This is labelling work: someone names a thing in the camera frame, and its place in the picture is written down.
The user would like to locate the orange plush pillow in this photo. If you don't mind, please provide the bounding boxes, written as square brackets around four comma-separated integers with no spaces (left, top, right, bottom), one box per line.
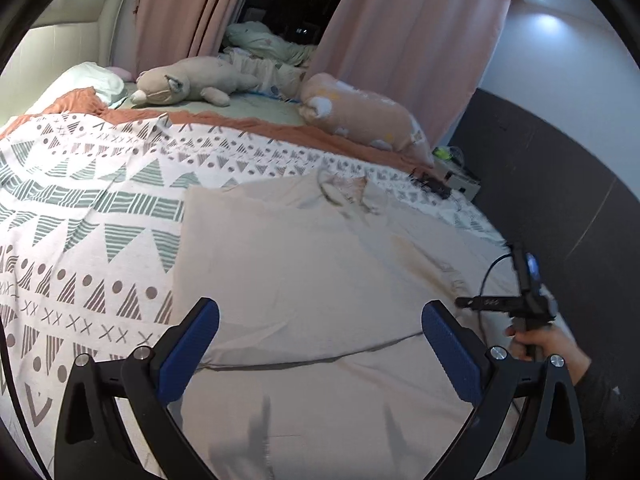
[299,73,434,167]

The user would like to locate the light green pillow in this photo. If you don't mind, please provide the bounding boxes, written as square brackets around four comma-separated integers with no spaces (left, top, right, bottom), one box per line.
[26,62,134,114]

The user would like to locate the pink curtain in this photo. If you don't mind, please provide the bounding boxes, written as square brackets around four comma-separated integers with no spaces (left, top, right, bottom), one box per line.
[307,0,511,145]
[134,0,240,73]

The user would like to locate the green bedding pile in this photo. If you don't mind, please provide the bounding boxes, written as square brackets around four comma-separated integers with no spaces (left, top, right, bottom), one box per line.
[220,22,317,100]

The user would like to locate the beige jacket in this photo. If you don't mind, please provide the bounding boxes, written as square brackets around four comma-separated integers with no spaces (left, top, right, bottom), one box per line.
[172,171,518,479]

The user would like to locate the person right hand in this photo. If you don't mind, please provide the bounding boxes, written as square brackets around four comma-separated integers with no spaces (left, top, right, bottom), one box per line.
[506,325,591,386]

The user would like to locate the white bedside nightstand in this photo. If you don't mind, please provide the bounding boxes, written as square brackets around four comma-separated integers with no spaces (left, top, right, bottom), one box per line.
[433,146,480,202]

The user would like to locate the black cable bundle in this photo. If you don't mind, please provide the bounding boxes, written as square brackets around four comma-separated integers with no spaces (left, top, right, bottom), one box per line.
[408,167,454,201]

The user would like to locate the right pink curtain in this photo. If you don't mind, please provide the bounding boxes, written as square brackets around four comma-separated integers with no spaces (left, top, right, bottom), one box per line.
[307,0,511,145]

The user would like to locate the left pink curtain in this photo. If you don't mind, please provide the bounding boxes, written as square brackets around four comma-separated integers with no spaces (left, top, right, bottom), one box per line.
[134,0,240,73]

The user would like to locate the patterned white bed blanket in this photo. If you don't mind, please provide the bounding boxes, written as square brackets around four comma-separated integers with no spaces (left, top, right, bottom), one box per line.
[1,89,501,466]

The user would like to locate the cream padded headboard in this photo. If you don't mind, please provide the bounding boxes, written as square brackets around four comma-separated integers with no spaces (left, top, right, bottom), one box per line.
[1,0,125,122]

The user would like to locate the beige plush animal toy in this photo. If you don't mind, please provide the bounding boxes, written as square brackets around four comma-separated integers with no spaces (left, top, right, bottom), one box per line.
[130,56,260,107]

